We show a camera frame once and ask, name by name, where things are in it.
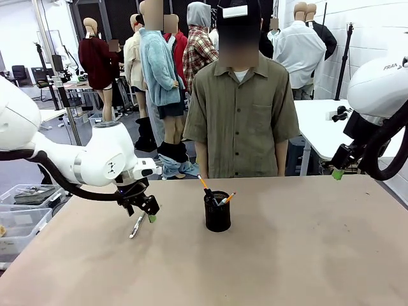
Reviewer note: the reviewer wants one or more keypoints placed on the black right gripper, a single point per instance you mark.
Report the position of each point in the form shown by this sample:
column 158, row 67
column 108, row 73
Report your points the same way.
column 345, row 156

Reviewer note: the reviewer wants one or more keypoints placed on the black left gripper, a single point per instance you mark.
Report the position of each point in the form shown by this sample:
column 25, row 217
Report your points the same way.
column 138, row 197

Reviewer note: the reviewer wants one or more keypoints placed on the white silver pen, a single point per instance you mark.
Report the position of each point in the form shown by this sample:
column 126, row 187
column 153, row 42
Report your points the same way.
column 137, row 227

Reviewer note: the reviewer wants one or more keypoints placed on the orange pencil black white end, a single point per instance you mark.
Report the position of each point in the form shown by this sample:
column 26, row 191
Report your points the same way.
column 203, row 182

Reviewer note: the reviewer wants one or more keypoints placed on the black pen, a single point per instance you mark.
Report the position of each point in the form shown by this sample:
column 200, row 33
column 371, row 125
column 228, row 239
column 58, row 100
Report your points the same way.
column 211, row 196

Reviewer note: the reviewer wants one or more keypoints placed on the yellow pencil pink eraser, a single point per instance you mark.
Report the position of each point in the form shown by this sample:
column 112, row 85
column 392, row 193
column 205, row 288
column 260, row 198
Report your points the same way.
column 230, row 197

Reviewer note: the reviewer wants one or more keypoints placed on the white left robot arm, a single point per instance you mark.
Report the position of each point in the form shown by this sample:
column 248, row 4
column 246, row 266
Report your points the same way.
column 105, row 153

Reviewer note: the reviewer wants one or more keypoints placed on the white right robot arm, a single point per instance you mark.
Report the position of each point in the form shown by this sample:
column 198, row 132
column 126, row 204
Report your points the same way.
column 373, row 89

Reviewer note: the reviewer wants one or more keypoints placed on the person's left forearm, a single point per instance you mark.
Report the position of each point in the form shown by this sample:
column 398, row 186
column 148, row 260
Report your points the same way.
column 280, row 159

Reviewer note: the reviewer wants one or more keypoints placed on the person's right forearm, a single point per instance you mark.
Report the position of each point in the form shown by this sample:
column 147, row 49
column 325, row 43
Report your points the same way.
column 201, row 159

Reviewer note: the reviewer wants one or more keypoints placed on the black mesh pen holder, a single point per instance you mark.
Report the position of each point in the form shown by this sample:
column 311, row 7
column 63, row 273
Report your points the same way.
column 217, row 215

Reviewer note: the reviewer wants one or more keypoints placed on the large white side table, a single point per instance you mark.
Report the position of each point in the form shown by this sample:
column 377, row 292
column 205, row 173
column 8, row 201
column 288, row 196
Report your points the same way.
column 318, row 127

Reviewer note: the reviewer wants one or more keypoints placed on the black clamp device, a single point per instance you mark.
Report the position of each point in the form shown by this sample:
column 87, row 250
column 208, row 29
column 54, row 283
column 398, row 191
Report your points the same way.
column 341, row 114

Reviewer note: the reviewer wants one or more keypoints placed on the pile of jeans clothing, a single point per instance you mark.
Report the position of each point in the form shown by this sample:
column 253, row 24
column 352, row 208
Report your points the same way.
column 175, row 159

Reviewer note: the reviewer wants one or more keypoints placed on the clear plastic bin with parts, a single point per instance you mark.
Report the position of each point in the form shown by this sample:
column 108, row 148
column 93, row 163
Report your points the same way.
column 32, row 194

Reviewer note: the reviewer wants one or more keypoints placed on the black tripod stand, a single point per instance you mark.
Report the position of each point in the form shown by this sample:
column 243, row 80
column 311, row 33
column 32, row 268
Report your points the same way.
column 344, row 63

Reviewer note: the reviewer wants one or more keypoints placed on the person in olive shirt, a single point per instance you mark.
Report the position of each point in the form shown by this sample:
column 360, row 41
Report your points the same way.
column 239, row 121

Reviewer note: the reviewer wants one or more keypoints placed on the mannequin in black suit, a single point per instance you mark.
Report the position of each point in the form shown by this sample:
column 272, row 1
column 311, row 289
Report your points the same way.
column 325, row 38

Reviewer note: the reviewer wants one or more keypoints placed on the mannequin in blue fleece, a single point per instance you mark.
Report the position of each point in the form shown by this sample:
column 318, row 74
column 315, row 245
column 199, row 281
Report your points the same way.
column 157, row 70

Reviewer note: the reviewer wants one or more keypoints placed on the mannequin in black coat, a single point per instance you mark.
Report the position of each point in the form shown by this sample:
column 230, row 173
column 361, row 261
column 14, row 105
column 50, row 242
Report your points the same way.
column 266, row 44

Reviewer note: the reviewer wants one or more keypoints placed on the mannequin in cream jacket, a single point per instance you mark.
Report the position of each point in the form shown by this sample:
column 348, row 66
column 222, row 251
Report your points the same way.
column 132, row 63

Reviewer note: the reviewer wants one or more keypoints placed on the mannequin in maroon top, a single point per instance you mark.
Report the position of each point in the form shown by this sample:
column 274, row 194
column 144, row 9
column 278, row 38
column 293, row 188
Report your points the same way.
column 97, row 63

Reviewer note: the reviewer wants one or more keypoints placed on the mannequin in plaid shirt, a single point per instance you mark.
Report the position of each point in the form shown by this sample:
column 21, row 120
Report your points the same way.
column 201, row 54

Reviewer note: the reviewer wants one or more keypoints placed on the mannequin in red hoodie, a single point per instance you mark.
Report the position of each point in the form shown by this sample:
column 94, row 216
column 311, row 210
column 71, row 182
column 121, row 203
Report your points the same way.
column 180, row 48

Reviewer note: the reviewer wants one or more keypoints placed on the black office chair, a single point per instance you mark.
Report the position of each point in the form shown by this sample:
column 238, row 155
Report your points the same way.
column 19, row 75

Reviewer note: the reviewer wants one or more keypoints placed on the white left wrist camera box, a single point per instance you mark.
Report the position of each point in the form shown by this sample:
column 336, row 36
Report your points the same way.
column 147, row 169

